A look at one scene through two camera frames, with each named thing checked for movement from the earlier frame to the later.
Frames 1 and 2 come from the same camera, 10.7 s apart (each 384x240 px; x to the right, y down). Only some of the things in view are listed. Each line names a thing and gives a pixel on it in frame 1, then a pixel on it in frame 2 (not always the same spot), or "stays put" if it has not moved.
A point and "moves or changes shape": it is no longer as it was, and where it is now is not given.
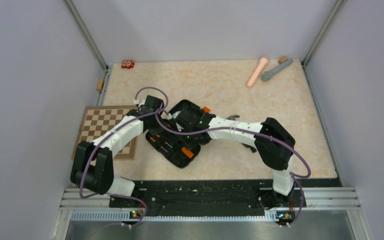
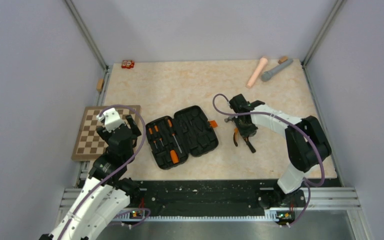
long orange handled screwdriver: [187, 152] to [174, 156]
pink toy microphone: [263, 61] stays put
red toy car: [127, 64] stays put
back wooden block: [282, 59] stays put
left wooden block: [100, 84] stays put
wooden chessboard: [95, 118] stays put
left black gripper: [158, 128] to [136, 131]
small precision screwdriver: [166, 142] to [158, 134]
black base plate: [208, 198] stays put
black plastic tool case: [178, 148] moves or changes shape
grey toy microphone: [266, 76] stays put
